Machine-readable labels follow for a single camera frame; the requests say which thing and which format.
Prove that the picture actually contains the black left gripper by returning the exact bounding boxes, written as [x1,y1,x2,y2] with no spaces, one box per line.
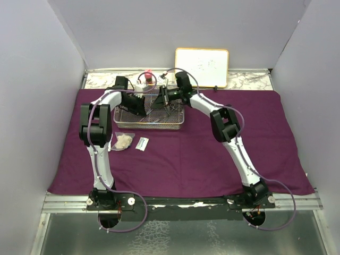
[121,93,147,117]

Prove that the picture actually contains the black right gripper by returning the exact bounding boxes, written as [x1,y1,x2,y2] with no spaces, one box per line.
[151,86,183,110]

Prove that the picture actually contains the metal mesh tray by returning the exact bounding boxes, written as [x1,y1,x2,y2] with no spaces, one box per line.
[113,90,184,130]

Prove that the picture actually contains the white gauze bag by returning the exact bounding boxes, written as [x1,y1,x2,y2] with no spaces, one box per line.
[110,132,135,151]

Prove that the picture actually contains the white blue label packet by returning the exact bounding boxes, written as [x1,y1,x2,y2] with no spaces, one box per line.
[135,137,149,151]

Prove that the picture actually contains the purple cloth wrap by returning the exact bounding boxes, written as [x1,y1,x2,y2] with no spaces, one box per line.
[48,89,314,198]

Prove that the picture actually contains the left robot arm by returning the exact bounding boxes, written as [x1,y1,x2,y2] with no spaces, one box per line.
[79,76,147,210]

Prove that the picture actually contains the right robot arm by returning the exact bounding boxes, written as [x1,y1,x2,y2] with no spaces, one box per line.
[151,71,269,208]

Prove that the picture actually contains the steel clamp right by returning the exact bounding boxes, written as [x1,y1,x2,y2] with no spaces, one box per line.
[165,102,180,116]

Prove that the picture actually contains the pink lid spice bottle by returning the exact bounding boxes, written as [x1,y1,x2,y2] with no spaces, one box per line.
[144,69,153,84]

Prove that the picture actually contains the yellow framed whiteboard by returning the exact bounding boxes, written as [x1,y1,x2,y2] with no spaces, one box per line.
[175,48,229,88]

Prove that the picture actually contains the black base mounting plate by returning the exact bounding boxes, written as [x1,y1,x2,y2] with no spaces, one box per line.
[86,194,275,222]

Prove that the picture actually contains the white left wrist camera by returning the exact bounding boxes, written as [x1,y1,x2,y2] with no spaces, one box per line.
[134,81,150,95]

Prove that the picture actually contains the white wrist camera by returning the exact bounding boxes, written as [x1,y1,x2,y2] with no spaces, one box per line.
[157,71,168,88]
[134,81,150,95]

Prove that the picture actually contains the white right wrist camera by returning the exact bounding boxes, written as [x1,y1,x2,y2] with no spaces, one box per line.
[157,71,168,88]

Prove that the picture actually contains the aluminium frame rail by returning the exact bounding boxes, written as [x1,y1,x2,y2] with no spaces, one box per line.
[42,191,324,213]

